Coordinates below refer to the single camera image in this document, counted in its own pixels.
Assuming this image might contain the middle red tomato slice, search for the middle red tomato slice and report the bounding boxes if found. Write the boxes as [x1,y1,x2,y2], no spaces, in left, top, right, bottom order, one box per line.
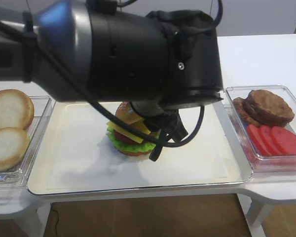
[259,125,282,156]

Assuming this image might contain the rear brown meat patty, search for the rear brown meat patty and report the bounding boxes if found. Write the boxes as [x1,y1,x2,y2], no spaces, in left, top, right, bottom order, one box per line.
[232,97,261,127]

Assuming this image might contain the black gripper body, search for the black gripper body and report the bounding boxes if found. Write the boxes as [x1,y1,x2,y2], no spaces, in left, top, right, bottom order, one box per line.
[130,101,180,132]

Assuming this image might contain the bottom bun of burger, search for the bottom bun of burger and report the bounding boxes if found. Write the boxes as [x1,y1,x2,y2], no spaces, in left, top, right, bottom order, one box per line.
[116,148,152,157]

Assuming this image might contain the brown meat patty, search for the brown meat patty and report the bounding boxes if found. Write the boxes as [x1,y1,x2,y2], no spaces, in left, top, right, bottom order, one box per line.
[243,89,295,127]
[232,97,261,127]

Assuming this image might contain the clear left bun container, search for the clear left bun container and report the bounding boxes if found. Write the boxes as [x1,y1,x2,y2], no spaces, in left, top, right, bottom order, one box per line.
[0,96,54,190]

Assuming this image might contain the front brown meat patty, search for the front brown meat patty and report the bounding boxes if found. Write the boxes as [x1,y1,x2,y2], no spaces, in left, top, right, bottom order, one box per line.
[243,89,295,127]

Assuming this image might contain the cheese slice on burger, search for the cheese slice on burger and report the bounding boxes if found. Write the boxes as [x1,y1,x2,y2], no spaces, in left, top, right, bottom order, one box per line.
[107,121,151,144]

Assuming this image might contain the left red tomato slice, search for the left red tomato slice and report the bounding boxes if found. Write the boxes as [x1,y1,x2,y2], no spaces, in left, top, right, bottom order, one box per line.
[247,124,272,156]

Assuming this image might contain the red tomato slice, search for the red tomato slice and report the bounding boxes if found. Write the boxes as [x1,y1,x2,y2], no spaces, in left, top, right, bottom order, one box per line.
[259,125,282,156]
[270,126,296,155]
[247,124,272,156]

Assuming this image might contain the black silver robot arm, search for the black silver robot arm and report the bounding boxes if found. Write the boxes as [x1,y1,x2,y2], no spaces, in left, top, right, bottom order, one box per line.
[0,0,223,148]

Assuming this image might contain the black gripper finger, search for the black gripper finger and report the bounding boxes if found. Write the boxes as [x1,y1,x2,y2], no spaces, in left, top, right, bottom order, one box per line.
[171,114,188,143]

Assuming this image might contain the clear patty tomato container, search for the clear patty tomato container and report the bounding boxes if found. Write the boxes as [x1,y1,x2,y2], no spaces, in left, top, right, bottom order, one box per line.
[224,85,296,172]

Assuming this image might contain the white rectangular serving tray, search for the white rectangular serving tray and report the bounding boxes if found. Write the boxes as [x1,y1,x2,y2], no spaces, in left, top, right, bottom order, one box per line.
[27,102,252,196]

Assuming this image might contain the lettuce leaf on burger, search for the lettuce leaf on burger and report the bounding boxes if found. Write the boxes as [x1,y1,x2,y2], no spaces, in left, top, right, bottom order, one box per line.
[106,128,155,151]

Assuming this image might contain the bun half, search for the bun half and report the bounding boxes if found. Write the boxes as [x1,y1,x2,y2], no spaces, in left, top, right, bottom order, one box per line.
[0,127,30,172]
[115,102,143,124]
[0,89,35,130]

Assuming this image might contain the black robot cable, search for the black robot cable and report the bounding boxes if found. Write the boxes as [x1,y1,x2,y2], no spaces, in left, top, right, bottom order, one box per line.
[0,0,224,162]

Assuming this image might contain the right red tomato slice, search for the right red tomato slice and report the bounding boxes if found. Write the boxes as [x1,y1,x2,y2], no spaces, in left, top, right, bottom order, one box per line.
[270,126,296,155]

